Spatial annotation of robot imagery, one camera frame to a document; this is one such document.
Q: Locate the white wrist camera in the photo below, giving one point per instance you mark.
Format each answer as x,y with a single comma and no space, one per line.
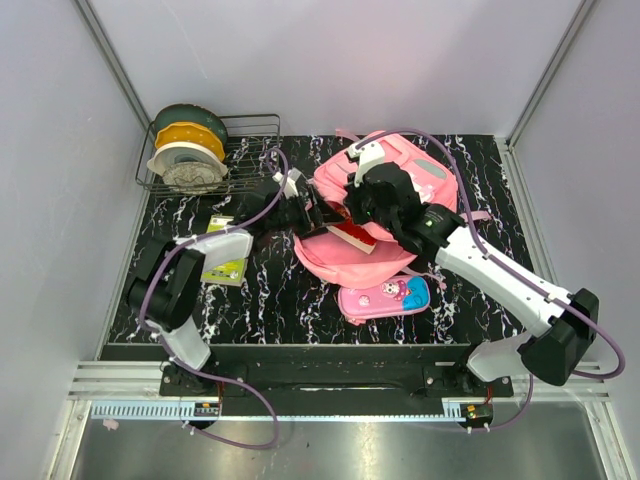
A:
366,158
295,184

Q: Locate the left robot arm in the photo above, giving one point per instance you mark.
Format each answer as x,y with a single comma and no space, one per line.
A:
165,285

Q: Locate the speckled grey plate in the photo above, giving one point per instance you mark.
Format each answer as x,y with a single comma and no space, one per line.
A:
193,178

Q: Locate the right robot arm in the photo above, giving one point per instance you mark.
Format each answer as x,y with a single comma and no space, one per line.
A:
558,325

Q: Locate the red treehouse book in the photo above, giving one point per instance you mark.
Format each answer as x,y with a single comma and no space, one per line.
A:
351,233

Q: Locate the dark green plate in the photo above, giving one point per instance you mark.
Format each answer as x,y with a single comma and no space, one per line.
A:
192,114

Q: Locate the white plate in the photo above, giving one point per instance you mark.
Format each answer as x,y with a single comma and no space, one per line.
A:
183,152

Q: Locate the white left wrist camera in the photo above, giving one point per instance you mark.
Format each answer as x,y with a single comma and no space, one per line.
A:
295,184

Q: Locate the yellow plate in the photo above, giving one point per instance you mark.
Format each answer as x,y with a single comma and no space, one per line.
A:
191,133

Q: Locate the wire dish rack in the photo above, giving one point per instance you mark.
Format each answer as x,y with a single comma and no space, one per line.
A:
249,138

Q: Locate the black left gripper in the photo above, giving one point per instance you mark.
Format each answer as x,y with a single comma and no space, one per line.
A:
311,222

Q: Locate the pink cat pencil case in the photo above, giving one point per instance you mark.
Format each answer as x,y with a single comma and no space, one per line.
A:
398,296

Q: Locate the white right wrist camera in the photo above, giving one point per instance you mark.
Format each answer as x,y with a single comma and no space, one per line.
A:
366,158

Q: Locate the green book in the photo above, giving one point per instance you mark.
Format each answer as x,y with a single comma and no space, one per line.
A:
231,273

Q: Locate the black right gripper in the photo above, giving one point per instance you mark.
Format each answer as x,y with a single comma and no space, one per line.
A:
351,200

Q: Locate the pink student backpack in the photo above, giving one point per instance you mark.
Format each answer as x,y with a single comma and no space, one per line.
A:
378,257

